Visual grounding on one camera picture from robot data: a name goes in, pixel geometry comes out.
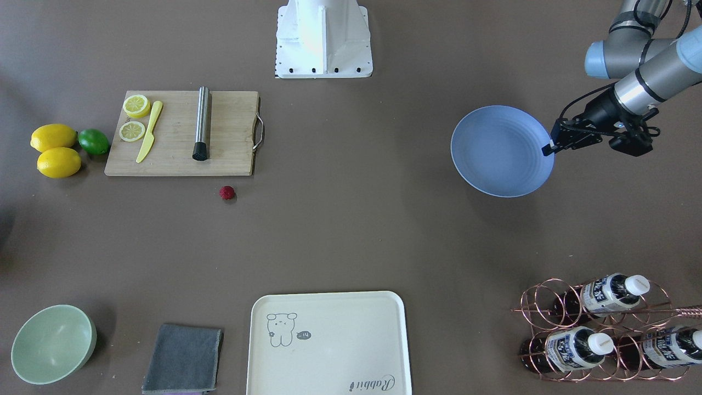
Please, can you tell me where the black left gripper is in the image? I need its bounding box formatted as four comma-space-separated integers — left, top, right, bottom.
542, 88, 660, 157

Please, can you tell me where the blue plate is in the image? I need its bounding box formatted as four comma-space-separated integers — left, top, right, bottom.
450, 105, 554, 198

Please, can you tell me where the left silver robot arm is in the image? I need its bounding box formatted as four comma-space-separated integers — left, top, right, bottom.
542, 1, 701, 157

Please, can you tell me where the red strawberry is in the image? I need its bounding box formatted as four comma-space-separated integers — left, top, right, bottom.
219, 185, 236, 200

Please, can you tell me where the dark drink bottle middle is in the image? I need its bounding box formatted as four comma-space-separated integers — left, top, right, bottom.
550, 273, 651, 325

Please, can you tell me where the dark drink bottle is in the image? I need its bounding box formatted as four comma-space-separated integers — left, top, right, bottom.
616, 325, 701, 371
550, 273, 651, 325
519, 326, 615, 374

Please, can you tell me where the dark drink bottle front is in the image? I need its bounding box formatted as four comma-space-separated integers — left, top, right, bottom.
519, 326, 615, 374

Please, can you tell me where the dark drink bottle back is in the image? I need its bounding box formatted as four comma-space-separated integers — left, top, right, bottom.
616, 325, 701, 371

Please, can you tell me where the cream plastic tray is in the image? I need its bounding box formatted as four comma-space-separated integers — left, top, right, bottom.
246, 291, 413, 394

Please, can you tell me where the steel muddler black tip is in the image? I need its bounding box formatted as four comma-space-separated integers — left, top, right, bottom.
191, 87, 211, 161

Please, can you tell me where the yellow plastic knife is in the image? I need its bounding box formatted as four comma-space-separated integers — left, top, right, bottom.
135, 100, 163, 163

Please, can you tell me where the lemon slice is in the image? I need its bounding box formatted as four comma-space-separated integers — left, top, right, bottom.
122, 94, 151, 119
118, 121, 146, 142

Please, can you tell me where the grey folded cloth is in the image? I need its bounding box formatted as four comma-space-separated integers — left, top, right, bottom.
142, 323, 223, 394

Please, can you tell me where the green lime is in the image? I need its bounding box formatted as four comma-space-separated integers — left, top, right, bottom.
77, 128, 110, 155

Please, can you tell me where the yellow lemon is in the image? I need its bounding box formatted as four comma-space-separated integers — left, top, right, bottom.
37, 147, 81, 178
30, 123, 77, 153

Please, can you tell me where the green bowl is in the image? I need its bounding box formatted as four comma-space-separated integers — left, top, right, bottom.
11, 304, 97, 385

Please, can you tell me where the copper wire bottle rack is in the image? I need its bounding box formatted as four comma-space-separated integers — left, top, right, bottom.
513, 278, 700, 382

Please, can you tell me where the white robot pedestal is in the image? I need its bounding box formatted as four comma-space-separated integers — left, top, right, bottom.
274, 1, 373, 78

